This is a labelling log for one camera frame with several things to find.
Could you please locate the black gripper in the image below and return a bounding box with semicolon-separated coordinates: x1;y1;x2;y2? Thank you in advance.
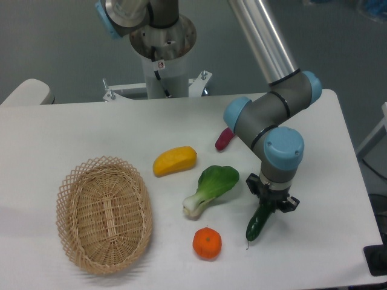
246;173;300;211

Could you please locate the green cucumber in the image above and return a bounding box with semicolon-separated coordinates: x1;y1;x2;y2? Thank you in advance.
246;202;276;250

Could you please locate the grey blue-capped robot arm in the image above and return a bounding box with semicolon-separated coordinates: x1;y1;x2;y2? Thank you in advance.
96;1;322;212

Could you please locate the green bok choy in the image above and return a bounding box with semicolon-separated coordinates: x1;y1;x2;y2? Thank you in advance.
182;165;239;219

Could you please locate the purple sweet potato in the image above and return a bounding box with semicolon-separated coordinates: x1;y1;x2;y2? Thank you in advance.
215;127;235;152

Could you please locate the orange tangerine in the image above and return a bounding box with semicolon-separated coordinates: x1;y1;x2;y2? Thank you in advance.
192;227;222;260

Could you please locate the yellow mango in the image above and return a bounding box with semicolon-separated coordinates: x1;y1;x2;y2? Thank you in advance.
152;146;197;177

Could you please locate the black device at table edge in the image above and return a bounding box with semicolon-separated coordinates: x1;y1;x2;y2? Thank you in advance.
363;245;386;277

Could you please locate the woven wicker basket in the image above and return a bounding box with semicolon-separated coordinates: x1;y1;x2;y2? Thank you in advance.
56;156;152;275

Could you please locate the white chair armrest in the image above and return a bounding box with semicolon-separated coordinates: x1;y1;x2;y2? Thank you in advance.
1;79;55;108

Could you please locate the white frame at right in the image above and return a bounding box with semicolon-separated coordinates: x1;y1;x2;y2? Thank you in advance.
356;101;387;158

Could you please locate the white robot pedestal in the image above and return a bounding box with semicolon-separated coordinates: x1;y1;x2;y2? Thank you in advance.
103;14;212;102

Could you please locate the black cable on pedestal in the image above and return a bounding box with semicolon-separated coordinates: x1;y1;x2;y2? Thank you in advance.
150;45;172;99

